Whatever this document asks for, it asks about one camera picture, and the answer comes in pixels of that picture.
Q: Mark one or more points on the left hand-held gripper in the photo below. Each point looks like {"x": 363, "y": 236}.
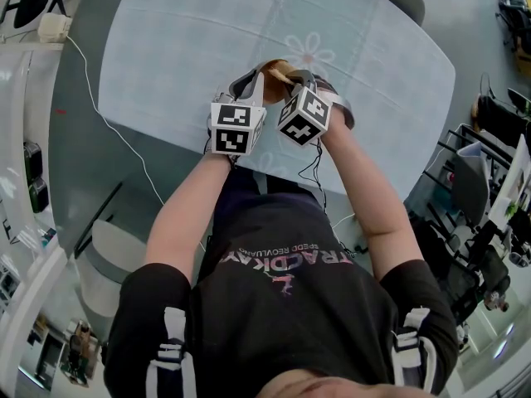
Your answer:
{"x": 232, "y": 131}

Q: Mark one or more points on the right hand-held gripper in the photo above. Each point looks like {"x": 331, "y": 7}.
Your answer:
{"x": 305, "y": 116}

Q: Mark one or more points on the brown bowl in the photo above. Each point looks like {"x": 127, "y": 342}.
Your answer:
{"x": 272, "y": 90}

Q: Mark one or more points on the beige sponge cloth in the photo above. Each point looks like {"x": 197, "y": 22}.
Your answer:
{"x": 280, "y": 74}

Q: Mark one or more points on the person's right forearm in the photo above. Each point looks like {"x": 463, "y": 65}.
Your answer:
{"x": 365, "y": 189}

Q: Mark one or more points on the person's left forearm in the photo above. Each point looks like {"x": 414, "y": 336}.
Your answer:
{"x": 178, "y": 222}

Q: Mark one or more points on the light blue flowered tablecloth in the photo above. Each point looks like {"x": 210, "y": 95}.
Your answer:
{"x": 186, "y": 56}

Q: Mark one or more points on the grey backrest chair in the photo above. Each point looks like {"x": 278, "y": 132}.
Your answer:
{"x": 473, "y": 181}

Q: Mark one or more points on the white box device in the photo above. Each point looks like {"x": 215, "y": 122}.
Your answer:
{"x": 54, "y": 27}

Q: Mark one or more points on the white side table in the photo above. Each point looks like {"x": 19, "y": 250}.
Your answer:
{"x": 514, "y": 181}

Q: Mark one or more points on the small green plant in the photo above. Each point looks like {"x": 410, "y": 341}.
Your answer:
{"x": 511, "y": 210}

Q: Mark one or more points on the black mesh office chair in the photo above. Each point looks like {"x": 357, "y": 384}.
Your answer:
{"x": 456, "y": 280}

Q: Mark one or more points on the black storage case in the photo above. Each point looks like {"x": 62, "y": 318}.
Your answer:
{"x": 39, "y": 195}
{"x": 33, "y": 160}

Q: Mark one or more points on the person's black printed t-shirt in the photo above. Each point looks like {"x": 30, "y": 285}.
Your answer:
{"x": 269, "y": 326}

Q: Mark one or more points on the white workbench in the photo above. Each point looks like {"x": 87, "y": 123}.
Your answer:
{"x": 16, "y": 139}

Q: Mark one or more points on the person's face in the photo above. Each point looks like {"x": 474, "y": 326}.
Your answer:
{"x": 340, "y": 388}

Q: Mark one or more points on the light grey chair black frame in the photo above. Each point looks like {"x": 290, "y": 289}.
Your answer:
{"x": 103, "y": 255}

